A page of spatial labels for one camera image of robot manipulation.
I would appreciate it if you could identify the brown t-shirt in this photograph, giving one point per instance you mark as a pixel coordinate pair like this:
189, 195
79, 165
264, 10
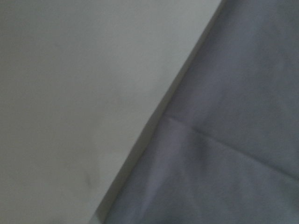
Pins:
226, 150

